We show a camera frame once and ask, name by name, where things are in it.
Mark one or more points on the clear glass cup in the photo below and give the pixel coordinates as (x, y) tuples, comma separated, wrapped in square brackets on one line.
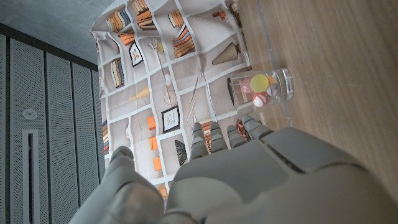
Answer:
[(284, 85)]

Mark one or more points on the yellow ball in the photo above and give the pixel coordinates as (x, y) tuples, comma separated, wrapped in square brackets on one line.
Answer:
[(259, 83)]

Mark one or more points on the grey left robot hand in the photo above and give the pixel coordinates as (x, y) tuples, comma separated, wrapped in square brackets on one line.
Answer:
[(248, 180)]

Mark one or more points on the white purple ball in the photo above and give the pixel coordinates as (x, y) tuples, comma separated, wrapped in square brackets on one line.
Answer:
[(272, 90)]

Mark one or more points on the grey perforated metal panel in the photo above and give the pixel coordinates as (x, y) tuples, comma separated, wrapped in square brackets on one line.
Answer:
[(56, 140)]

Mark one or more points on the pink ball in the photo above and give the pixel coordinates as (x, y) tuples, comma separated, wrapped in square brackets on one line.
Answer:
[(246, 85)]

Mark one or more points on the printed bookshelf backdrop cloth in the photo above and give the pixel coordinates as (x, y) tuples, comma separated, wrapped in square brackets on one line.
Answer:
[(186, 68)]

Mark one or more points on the red white striped ball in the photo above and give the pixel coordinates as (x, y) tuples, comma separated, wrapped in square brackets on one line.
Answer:
[(261, 99)]

